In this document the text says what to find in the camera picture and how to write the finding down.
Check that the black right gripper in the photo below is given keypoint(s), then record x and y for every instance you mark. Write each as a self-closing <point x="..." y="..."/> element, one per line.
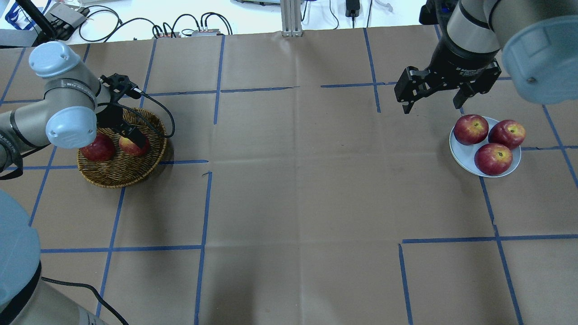
<point x="459" y="58"/>

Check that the red yellow apple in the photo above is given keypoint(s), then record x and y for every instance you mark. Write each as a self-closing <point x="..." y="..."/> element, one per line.
<point x="132" y="149"/>

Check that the orange usb hub lower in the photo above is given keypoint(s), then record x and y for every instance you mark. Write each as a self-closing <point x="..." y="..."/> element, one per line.
<point x="168" y="34"/>

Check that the light blue plate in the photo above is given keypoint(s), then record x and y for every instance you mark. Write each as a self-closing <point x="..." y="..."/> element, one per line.
<point x="464" y="154"/>

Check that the red apple plate back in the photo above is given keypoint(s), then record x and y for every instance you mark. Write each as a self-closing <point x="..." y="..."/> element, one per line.
<point x="471" y="129"/>

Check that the dark red apple in basket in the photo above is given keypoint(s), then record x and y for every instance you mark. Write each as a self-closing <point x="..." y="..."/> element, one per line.
<point x="101" y="149"/>

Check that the orange usb hub upper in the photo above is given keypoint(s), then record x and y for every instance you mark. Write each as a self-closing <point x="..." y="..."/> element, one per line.
<point x="206" y="32"/>

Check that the red apple plate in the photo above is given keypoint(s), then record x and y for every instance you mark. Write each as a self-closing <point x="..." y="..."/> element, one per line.
<point x="509" y="133"/>
<point x="471" y="129"/>
<point x="493" y="159"/>

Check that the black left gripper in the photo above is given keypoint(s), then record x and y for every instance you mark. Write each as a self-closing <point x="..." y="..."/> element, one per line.
<point x="108" y="118"/>

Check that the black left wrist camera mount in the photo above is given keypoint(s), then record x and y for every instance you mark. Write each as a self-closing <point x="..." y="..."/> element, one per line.
<point x="119" y="86"/>

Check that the aluminium frame post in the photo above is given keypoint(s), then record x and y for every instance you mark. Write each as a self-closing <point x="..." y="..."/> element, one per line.
<point x="291" y="24"/>

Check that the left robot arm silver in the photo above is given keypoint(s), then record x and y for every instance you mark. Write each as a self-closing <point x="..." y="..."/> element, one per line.
<point x="75" y="103"/>

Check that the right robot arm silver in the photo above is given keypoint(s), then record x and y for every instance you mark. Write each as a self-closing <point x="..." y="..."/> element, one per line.
<point x="534" y="41"/>

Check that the black power adapter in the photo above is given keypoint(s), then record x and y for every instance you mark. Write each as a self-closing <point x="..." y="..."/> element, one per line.
<point x="352" y="8"/>

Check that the red apple plate front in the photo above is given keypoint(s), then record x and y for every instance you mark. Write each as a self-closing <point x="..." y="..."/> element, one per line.
<point x="493" y="159"/>

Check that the orange usb hub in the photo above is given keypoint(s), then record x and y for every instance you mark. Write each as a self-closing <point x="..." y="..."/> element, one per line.
<point x="206" y="32"/>
<point x="168" y="34"/>

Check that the woven wicker basket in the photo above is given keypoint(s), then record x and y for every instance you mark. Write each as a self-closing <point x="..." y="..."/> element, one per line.
<point x="122" y="169"/>

